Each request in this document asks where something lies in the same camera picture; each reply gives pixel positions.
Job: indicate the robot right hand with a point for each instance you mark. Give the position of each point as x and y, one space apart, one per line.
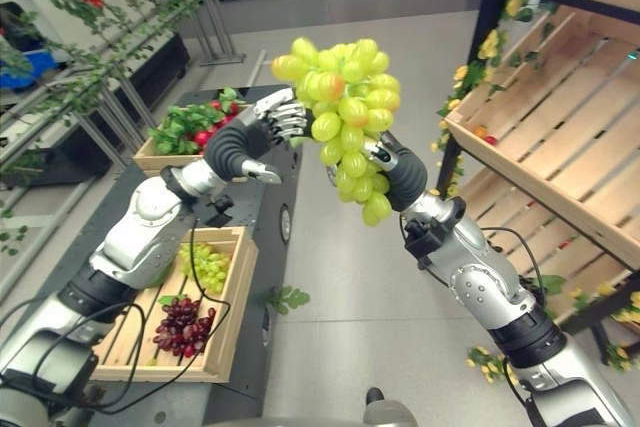
407 177

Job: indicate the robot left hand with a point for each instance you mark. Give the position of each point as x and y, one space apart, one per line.
235 144

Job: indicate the large green grape bunch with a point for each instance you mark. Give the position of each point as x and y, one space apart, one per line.
350 112

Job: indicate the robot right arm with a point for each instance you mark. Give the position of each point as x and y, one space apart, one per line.
480 282

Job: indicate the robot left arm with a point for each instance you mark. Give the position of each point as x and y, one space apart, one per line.
140 232

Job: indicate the red radish bunch with leaves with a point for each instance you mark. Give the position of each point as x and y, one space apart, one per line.
187 127

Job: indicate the black table cart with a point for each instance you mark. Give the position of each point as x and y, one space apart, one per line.
272 207

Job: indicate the metal pole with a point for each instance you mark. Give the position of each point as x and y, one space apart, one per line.
257 69

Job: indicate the orange fruit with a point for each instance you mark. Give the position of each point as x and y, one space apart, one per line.
480 131

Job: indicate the wooden crate with radishes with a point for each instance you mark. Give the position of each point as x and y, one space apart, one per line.
150 159

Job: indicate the red fruit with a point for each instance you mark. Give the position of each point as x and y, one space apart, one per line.
490 140

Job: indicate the black cabinet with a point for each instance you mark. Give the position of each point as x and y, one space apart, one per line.
160 67

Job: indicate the metal rack legs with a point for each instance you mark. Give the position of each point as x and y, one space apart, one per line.
217 32

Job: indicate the small green grape bunch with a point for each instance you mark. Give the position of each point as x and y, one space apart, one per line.
207 264

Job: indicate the large wooden shelf crate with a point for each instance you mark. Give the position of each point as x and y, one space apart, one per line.
550 147

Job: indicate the yellow flower garland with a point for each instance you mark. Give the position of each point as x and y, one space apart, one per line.
487 44

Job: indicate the green leaf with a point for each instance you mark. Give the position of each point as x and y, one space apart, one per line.
287 298

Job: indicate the wooden slatted crate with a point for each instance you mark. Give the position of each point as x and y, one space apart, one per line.
225 327

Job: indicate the purple grape bunch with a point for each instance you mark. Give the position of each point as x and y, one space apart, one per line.
182 327

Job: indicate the green vine with red flowers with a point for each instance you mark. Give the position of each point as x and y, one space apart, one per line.
90 12

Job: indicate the yellow flower sprig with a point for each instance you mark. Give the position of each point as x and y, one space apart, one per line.
490 362

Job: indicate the blue box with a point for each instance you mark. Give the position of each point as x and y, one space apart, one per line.
32 67

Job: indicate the robot body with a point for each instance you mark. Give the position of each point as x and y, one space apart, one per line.
385 409

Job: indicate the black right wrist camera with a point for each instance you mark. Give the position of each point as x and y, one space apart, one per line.
427 237

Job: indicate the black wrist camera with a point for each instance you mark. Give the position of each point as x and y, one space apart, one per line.
220 209
427 237

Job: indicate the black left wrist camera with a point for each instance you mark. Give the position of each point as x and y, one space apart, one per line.
220 209

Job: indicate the black shelf frame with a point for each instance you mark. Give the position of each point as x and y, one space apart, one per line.
487 17

